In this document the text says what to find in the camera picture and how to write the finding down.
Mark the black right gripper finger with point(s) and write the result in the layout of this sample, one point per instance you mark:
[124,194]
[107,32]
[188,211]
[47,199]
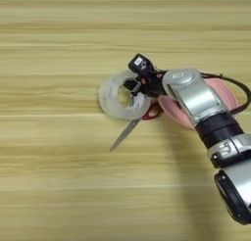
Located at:
[132,85]

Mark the clear tape roll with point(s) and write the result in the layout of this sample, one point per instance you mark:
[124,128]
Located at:
[109,98]

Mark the black box with white label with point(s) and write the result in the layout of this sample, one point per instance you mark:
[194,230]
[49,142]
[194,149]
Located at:
[140,63]

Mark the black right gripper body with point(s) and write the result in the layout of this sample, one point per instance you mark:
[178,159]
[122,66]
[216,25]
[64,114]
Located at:
[153,85]

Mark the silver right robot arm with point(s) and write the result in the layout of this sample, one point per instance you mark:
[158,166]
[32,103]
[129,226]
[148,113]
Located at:
[202,101]

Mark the pink round plate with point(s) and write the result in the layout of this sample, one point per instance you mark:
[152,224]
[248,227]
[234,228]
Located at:
[171,109]

